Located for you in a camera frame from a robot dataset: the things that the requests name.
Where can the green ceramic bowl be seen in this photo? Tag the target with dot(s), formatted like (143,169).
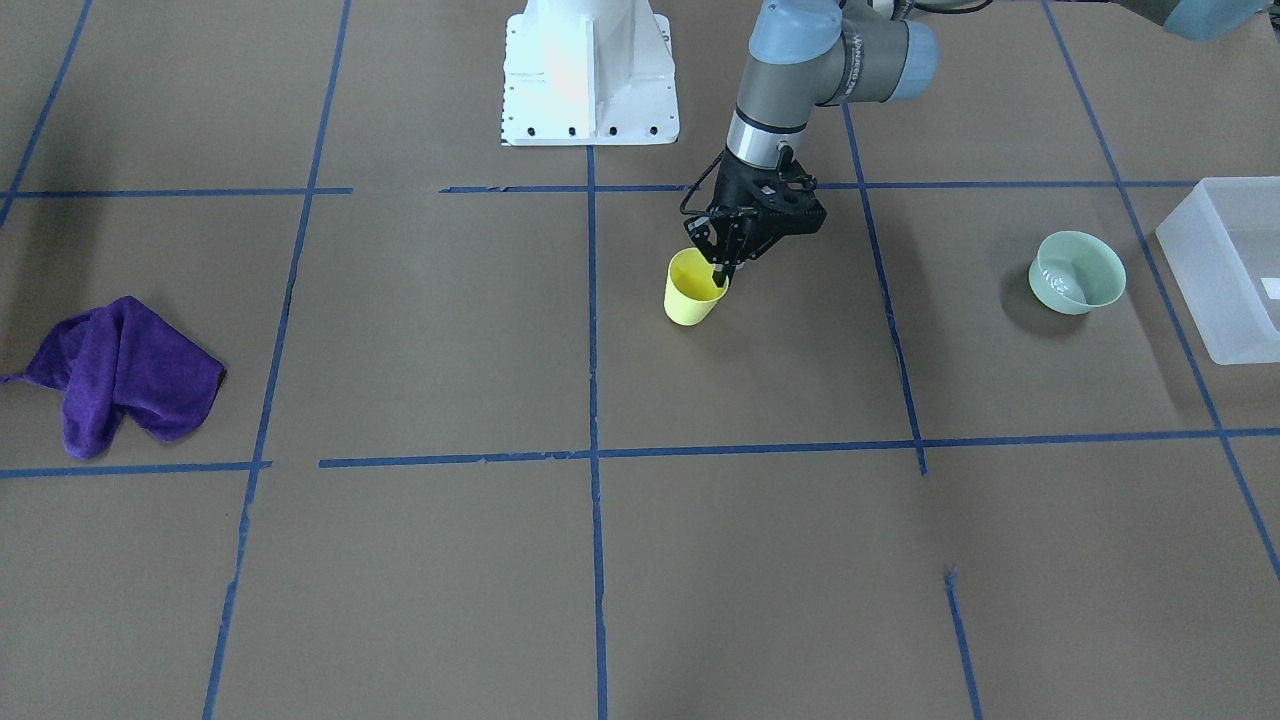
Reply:
(1075,273)

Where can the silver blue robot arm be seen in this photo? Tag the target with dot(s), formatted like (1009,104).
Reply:
(803,55)

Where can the purple cloth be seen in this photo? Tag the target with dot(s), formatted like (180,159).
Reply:
(123,361)

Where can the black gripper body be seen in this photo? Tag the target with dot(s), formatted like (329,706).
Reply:
(737,187)

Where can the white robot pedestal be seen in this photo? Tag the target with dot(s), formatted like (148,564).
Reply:
(589,73)

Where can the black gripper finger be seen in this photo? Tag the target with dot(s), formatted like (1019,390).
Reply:
(721,275)

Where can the yellow plastic cup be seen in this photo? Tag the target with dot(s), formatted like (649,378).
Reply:
(691,290)

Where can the clear plastic storage box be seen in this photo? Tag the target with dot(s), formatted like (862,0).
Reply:
(1222,244)

